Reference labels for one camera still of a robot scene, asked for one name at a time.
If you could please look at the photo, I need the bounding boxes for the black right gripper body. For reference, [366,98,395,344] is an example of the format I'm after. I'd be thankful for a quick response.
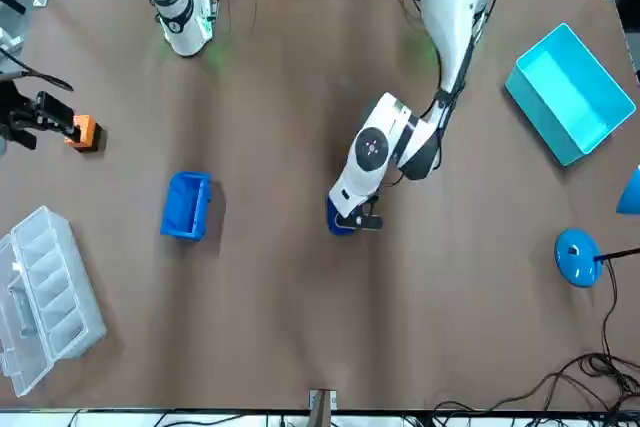
[0,80,39,151]

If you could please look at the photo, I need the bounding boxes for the small blue parts tray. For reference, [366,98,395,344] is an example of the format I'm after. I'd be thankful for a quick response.
[327,195,374,237]

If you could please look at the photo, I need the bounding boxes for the orange button box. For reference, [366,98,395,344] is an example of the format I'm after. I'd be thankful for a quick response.
[63,114,104,153]

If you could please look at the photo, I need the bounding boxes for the blue storage bin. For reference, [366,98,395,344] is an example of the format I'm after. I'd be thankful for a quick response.
[159,171,212,243]

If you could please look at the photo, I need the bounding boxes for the clear plastic organizer box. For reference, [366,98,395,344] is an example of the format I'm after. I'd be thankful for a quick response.
[0,205,108,398]

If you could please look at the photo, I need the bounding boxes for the teal plastic box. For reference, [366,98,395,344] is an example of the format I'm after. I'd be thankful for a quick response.
[503,22,637,168]

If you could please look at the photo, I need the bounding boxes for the blue desk lamp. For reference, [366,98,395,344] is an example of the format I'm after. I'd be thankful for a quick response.
[553,164,640,289]

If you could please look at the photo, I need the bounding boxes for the white desk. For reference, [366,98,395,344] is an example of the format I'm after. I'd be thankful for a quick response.
[0,409,640,427]

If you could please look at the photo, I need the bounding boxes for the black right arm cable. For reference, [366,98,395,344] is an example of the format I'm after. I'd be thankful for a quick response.
[0,59,75,93]

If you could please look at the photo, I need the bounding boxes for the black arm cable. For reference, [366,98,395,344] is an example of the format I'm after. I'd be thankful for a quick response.
[372,0,506,208]
[0,59,75,93]

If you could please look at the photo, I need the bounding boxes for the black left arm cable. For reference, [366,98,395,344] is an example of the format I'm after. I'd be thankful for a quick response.
[372,0,506,208]

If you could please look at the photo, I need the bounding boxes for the aluminium frame post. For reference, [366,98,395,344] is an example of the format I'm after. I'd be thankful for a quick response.
[308,388,339,427]

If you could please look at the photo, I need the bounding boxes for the loose black cable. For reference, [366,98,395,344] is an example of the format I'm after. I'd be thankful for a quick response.
[429,351,640,418]

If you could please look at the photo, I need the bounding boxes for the black lamp cable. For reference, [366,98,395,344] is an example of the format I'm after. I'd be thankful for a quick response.
[597,259,624,363]

